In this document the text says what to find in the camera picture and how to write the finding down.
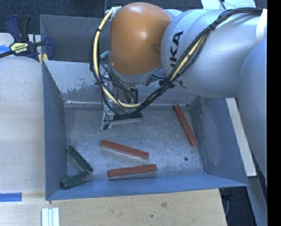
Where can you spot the red-brown flat block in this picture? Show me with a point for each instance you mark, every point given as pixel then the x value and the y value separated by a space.
pixel 132 170
pixel 185 125
pixel 125 149

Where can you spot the black cylinder on white bracket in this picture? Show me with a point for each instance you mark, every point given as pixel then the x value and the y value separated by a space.
pixel 105 126

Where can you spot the dark green flat block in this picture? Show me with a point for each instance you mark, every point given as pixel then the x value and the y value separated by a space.
pixel 79 159
pixel 75 180

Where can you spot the grey metal bin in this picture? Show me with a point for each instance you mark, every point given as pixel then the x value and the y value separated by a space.
pixel 168 138

